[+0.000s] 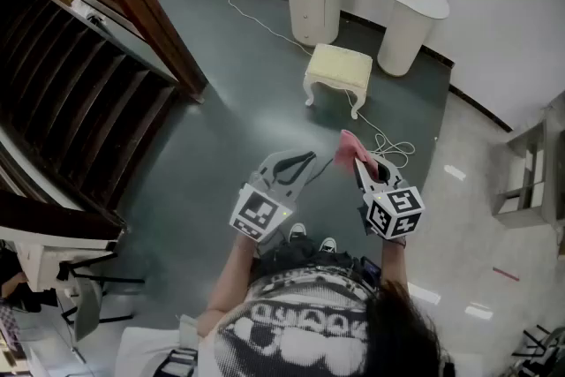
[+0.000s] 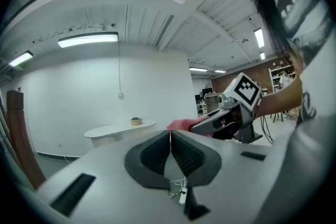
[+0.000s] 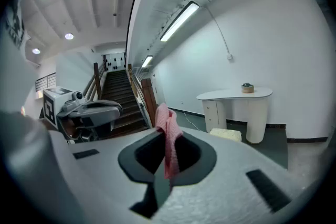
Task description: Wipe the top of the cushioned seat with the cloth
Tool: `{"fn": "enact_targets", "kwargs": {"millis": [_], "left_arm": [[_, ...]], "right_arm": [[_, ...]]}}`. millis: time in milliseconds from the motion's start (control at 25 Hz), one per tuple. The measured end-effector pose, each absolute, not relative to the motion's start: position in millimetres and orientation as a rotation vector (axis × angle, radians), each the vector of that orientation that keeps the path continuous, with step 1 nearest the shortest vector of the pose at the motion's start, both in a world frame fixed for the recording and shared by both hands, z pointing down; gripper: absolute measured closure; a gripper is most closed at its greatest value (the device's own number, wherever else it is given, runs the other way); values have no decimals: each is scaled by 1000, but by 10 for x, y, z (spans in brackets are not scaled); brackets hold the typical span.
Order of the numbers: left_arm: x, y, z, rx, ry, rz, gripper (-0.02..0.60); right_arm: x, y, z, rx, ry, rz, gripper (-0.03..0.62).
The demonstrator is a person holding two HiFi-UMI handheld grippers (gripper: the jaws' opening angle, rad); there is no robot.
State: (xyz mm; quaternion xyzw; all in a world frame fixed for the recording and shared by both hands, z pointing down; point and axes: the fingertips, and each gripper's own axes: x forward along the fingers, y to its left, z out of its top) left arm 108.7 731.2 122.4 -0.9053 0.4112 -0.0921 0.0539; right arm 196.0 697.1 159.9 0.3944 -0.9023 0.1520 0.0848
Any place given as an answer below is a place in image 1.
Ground black and white printed shirt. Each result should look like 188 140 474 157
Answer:
198 268 381 377

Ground white floor cable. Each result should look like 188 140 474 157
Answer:
215 0 417 168

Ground black metal chair frame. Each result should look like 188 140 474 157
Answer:
510 324 565 377

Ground white side table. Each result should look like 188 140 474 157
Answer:
0 227 121 293

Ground person's left forearm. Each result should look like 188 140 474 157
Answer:
196 233 262 337

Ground red floor tape strip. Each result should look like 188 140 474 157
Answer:
492 266 521 282

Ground dark wooden staircase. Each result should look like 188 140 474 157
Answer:
0 0 208 246

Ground pink cloth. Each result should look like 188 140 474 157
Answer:
333 128 374 178

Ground grey open shelf cabinet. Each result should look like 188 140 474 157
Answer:
491 91 565 231

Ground black waist-mounted device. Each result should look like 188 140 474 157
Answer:
360 257 382 293

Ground brown wooden stair post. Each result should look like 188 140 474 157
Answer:
95 0 209 105

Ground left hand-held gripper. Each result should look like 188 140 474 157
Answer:
229 148 317 244

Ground studded belt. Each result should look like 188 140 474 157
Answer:
255 262 376 292

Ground person's left shoe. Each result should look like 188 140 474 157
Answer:
288 222 308 244

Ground cream upholstered stool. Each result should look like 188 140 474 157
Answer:
303 42 374 121

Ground person's black trousers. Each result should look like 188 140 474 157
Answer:
253 235 381 279

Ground white bag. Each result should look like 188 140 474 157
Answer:
115 313 208 377

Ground black cable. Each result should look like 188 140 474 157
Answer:
303 155 336 186

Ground checkered cloth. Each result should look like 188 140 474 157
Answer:
0 303 21 352

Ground person's right forearm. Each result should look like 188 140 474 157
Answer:
380 236 412 295

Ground black frame chair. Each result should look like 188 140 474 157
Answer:
56 260 147 343

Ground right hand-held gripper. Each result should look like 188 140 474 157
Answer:
354 154 425 241

